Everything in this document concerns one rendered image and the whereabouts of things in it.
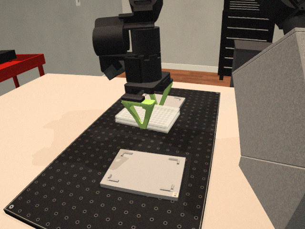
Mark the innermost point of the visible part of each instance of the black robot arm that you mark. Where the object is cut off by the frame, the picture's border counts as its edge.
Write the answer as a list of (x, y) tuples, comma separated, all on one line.
[(111, 40)]

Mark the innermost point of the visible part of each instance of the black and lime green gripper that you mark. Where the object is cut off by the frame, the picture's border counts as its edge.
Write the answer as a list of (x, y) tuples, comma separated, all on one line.
[(153, 79)]

